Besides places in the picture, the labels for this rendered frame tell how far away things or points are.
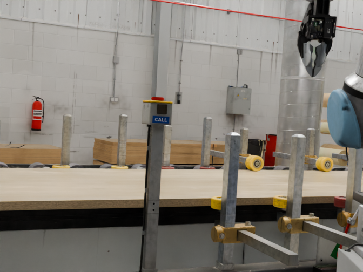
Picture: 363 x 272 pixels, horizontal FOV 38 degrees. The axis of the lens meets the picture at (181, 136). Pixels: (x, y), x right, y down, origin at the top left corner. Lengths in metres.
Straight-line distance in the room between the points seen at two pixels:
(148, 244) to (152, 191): 0.16
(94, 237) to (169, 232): 0.26
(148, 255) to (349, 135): 0.78
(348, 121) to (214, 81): 9.03
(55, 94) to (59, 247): 7.12
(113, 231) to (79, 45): 7.29
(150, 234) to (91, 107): 7.45
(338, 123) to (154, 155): 0.65
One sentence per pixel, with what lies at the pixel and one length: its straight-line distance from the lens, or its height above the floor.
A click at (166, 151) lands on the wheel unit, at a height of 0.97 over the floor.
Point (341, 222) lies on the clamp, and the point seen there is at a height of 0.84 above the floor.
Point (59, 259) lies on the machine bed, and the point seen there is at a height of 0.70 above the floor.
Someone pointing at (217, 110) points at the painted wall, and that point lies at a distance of 10.10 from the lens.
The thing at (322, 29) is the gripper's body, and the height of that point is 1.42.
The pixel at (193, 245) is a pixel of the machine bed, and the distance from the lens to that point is 1.92.
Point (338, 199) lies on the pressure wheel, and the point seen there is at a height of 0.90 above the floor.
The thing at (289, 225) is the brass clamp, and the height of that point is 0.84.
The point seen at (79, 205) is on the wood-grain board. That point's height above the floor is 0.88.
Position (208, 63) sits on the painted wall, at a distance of 9.99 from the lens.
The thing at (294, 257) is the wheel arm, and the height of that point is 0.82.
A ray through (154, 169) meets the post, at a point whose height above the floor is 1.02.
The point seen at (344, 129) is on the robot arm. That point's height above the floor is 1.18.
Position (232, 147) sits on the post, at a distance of 1.67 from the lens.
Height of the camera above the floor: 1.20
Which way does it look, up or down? 3 degrees down
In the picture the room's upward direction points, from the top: 3 degrees clockwise
